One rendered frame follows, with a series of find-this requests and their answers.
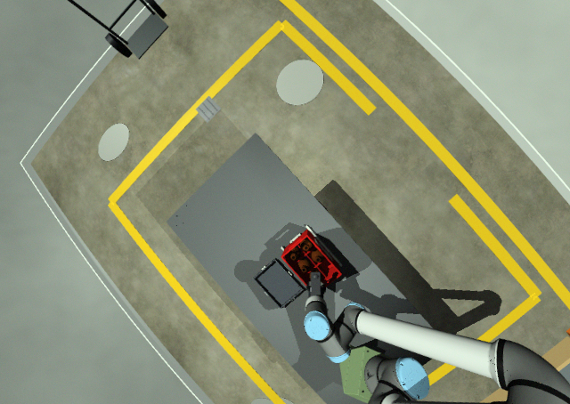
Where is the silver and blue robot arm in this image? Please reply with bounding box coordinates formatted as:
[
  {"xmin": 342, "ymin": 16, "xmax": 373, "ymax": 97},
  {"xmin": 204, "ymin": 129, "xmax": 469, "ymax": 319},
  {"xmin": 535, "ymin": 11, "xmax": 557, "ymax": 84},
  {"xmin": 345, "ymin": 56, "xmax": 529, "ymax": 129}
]
[{"xmin": 305, "ymin": 272, "xmax": 570, "ymax": 404}]

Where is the red crate with dividers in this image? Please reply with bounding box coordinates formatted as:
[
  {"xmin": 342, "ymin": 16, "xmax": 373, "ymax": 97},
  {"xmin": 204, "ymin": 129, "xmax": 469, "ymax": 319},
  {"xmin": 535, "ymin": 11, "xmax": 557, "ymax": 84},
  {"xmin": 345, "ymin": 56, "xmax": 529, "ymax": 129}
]
[{"xmin": 281, "ymin": 229, "xmax": 339, "ymax": 286}]

